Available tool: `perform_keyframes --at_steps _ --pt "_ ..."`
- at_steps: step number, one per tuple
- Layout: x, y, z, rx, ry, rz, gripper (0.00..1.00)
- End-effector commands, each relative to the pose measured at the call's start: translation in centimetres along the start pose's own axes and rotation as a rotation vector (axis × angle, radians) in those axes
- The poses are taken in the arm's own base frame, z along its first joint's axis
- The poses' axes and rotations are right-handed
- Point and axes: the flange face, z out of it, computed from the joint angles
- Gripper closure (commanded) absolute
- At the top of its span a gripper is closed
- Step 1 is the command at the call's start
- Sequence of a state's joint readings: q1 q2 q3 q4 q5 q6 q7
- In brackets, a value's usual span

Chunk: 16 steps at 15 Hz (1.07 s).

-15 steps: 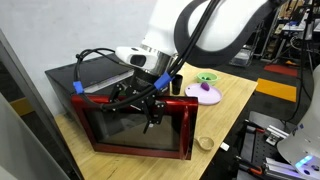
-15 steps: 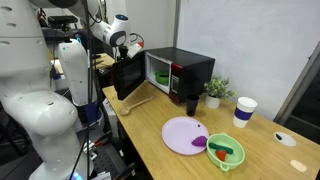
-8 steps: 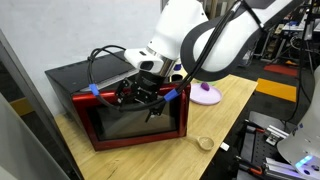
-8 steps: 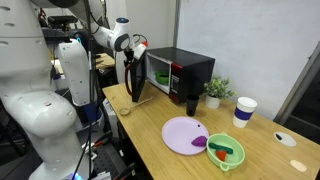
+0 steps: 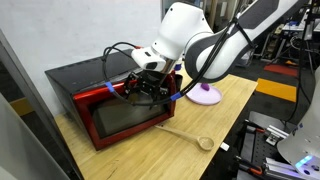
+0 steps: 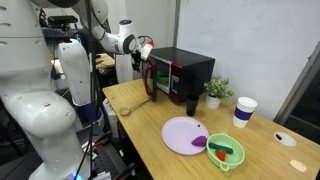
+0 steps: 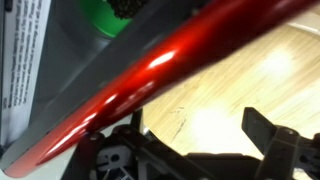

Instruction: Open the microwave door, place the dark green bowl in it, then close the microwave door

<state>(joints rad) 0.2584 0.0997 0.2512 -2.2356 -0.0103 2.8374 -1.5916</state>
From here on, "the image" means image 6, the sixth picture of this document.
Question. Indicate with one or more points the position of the red toy strawberry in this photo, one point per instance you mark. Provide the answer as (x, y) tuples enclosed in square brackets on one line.
[(221, 155)]

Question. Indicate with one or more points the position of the lilac round plate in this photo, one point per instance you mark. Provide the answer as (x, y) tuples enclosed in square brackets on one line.
[(180, 133)]

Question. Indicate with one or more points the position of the grey metal door frame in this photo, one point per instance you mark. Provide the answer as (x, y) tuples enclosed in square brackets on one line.
[(300, 85)]

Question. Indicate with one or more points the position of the small potted green plant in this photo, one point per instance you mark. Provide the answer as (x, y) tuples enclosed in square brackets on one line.
[(216, 90)]

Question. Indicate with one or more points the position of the silver aluminium bracket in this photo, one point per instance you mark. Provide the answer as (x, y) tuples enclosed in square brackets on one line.
[(89, 148)]

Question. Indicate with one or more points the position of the white wrist bracket red knob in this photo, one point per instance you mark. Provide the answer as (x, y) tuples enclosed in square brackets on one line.
[(146, 50)]

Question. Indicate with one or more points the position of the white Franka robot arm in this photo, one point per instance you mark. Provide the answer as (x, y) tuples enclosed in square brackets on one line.
[(33, 110)]

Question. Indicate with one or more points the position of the black perforated breadboard table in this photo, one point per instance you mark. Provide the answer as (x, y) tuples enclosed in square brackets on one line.
[(110, 160)]

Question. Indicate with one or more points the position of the purple toy eggplant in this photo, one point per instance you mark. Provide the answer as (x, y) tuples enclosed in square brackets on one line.
[(199, 141)]

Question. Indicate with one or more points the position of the white paper cup purple band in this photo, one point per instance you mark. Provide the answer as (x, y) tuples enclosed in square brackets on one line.
[(244, 111)]

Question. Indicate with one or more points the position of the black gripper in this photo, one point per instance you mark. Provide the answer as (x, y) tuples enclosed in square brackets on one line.
[(136, 57)]

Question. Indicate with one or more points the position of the white box beside table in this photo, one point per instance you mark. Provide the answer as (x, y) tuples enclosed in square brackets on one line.
[(109, 116)]

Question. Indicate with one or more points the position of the white speckled robot link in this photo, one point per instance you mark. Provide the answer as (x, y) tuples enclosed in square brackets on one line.
[(76, 73)]

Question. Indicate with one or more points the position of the black microwave oven body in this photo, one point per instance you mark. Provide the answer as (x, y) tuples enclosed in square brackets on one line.
[(193, 66)]

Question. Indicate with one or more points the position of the small black item on disc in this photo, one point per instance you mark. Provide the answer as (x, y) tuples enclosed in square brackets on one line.
[(278, 136)]

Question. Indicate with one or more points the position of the wooden spoon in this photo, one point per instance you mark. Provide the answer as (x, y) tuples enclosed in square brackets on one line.
[(133, 107)]

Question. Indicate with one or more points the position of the white round table disc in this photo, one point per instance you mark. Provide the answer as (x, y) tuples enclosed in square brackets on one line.
[(287, 140)]

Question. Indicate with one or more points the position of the teal toy cucumber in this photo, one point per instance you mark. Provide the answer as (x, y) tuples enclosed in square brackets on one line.
[(220, 148)]

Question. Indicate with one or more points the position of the black cup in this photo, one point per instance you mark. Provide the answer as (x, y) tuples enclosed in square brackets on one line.
[(192, 105)]

